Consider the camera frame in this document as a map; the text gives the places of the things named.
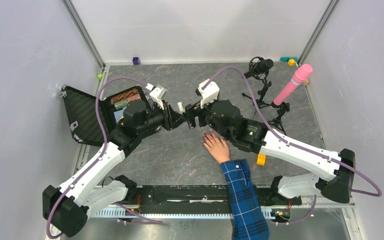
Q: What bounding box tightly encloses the purple cube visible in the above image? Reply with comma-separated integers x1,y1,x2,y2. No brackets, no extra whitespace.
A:
132,56,141,66

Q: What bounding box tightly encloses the small yellow cube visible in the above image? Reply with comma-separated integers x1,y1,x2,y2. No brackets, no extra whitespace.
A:
287,58,296,66

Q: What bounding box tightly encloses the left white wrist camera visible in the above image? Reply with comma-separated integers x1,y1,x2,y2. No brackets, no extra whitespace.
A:
145,83,167,110

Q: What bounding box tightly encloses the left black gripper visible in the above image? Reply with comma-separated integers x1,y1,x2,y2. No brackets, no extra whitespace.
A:
136,99,187,134

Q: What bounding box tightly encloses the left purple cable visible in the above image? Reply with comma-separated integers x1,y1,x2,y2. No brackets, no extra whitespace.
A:
45,77,164,240

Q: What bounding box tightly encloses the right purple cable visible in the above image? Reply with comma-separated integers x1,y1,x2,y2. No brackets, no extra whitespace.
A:
201,65,383,226

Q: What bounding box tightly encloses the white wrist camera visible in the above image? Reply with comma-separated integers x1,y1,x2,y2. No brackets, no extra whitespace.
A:
145,83,167,110
196,79,220,109

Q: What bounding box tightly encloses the black poker chip case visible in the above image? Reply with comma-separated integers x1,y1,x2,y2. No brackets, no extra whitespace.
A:
59,85,151,147

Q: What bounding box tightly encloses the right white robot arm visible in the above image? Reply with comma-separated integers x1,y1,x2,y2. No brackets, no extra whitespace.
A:
184,100,355,204

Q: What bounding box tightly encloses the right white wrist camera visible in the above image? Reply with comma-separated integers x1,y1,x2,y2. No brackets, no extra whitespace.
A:
196,79,220,109

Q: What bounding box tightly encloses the purple cable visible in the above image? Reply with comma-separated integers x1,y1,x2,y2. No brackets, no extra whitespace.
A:
45,77,164,240
201,65,383,226

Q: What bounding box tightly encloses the small nail polish bottle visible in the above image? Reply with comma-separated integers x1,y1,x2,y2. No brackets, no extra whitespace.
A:
177,102,185,114

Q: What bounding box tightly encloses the teal block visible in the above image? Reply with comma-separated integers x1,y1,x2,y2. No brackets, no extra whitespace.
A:
279,56,299,62

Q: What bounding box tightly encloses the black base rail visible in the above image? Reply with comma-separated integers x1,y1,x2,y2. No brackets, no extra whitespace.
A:
102,184,303,216

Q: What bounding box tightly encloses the yellow block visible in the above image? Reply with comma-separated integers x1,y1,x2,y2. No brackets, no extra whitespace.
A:
256,153,267,166

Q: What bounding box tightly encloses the black tripod stand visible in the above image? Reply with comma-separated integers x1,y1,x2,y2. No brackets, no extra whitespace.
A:
268,102,290,135

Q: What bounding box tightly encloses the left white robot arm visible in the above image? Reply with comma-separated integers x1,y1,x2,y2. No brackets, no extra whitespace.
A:
42,100,185,240

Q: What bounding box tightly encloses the black microphone on tripod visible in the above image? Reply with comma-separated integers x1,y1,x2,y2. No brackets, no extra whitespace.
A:
244,56,274,109

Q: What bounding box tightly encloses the blue plaid sleeve forearm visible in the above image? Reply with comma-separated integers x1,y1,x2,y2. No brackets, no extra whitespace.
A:
220,159,270,240

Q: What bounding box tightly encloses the pink foam cylinder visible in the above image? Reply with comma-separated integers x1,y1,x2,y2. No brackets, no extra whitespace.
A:
271,64,313,108

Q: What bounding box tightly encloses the person hand with painted nails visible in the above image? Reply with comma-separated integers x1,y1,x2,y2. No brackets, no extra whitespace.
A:
202,132,231,164

